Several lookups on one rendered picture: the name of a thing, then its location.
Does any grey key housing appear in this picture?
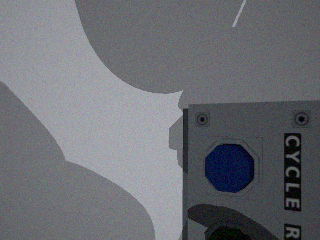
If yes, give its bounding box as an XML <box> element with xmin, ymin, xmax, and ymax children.
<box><xmin>182</xmin><ymin>100</ymin><xmax>320</xmax><ymax>240</ymax></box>

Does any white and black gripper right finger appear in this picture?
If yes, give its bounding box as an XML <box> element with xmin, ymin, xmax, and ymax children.
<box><xmin>233</xmin><ymin>234</ymin><xmax>252</xmax><ymax>240</ymax></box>

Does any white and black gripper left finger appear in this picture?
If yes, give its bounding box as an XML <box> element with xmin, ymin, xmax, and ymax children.
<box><xmin>217</xmin><ymin>234</ymin><xmax>234</xmax><ymax>240</ymax></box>

